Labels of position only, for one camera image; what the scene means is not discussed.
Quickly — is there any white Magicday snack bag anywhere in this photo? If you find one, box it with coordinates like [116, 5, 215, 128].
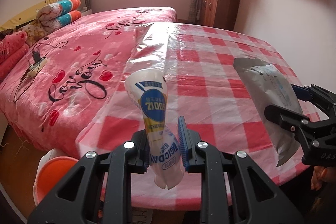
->
[125, 69, 183, 189]

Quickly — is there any white grey pouch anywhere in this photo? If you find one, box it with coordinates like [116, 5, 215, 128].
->
[232, 57, 305, 167]

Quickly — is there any person's right hand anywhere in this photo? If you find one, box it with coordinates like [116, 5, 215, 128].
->
[311, 166, 336, 190]

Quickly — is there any red white checkered tablecloth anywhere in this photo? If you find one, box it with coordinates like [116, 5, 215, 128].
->
[76, 23, 306, 185]

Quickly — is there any pink love you bedspread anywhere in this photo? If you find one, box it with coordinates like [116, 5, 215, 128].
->
[1, 7, 177, 156]

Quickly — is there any white power strip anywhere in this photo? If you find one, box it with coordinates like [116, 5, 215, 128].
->
[26, 57, 48, 78]

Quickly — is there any brown wooden cabinet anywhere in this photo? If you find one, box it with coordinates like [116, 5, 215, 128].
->
[199, 0, 240, 31]

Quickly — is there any lower rolled colourful quilt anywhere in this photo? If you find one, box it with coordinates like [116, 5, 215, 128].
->
[41, 10, 81, 34]

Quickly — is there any rolled colourful quilt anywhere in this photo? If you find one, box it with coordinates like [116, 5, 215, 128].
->
[37, 0, 81, 22]
[41, 10, 81, 34]

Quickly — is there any floral beige pillow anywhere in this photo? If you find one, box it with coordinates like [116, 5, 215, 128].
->
[18, 19, 48, 48]

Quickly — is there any folded pink love blanket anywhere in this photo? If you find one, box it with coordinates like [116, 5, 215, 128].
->
[0, 31, 29, 82]

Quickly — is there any upper rolled colourful quilt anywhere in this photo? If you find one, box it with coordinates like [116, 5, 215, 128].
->
[37, 0, 81, 22]

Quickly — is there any yellow headboard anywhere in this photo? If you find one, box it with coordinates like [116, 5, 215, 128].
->
[1, 0, 58, 31]

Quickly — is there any black charger cable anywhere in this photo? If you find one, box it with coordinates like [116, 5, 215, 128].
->
[12, 40, 70, 104]

